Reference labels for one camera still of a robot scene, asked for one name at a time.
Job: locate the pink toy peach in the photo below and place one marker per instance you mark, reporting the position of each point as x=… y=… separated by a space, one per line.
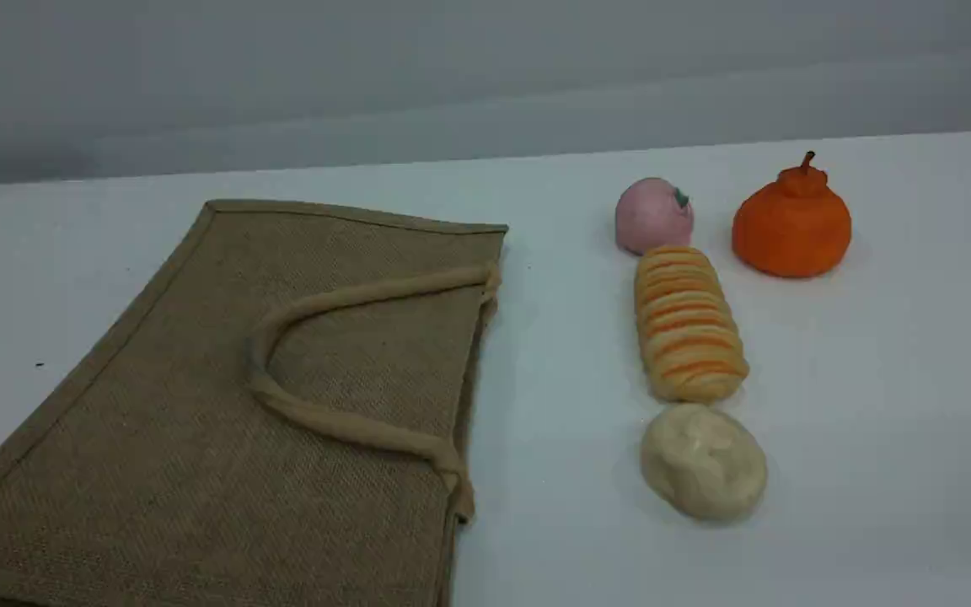
x=650 y=217

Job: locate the long striped orange bread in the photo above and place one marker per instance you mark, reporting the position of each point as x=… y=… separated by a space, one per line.
x=689 y=329

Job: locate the orange toy tangerine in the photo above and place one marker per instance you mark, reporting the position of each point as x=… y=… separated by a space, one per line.
x=791 y=223

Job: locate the brown jute tote bag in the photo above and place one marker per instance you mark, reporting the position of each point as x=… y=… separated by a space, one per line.
x=199 y=405

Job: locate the round cream bun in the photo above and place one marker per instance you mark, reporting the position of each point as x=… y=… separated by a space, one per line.
x=703 y=462

